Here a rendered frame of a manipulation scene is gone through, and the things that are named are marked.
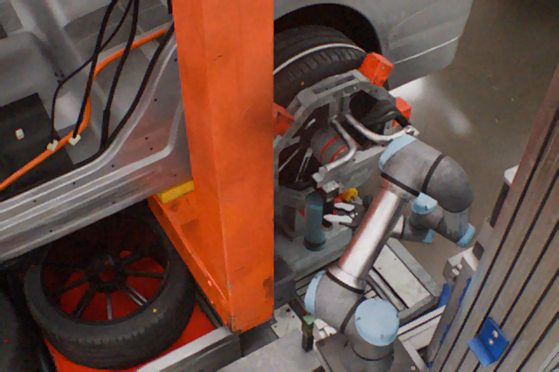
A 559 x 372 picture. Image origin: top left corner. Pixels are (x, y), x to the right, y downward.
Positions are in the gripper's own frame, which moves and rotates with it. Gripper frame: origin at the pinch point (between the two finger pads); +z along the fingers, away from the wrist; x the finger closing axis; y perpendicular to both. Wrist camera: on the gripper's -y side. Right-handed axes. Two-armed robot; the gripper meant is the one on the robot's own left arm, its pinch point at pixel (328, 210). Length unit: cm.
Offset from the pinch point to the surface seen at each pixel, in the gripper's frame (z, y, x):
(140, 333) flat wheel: 57, 34, -41
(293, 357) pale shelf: 4, 38, -36
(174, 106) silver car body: 54, -25, 11
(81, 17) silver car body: 115, -19, 65
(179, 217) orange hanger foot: 52, 15, -2
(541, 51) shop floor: -118, 82, 239
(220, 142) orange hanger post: 23, -60, -35
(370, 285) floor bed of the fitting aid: -20, 77, 25
